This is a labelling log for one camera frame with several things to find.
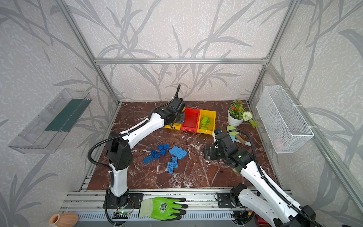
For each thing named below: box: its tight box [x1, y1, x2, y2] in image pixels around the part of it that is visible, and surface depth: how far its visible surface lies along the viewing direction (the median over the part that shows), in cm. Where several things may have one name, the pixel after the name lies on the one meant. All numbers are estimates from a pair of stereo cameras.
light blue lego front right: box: [171, 156, 179, 169], surface depth 87 cm
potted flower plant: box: [227, 100, 259, 129], surface depth 98 cm
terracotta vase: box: [48, 212, 79, 227], surface depth 61 cm
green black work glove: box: [138, 196, 188, 221], surface depth 72 cm
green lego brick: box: [200, 114, 212, 131], surface depth 104 cm
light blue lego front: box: [166, 161, 174, 175], surface depth 85 cm
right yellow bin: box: [197, 109, 217, 135], surface depth 104 cm
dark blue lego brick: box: [150, 148, 160, 160], surface depth 91 cm
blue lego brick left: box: [142, 154, 155, 166], surface depth 89 cm
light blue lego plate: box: [168, 145, 188, 161], surface depth 92 cm
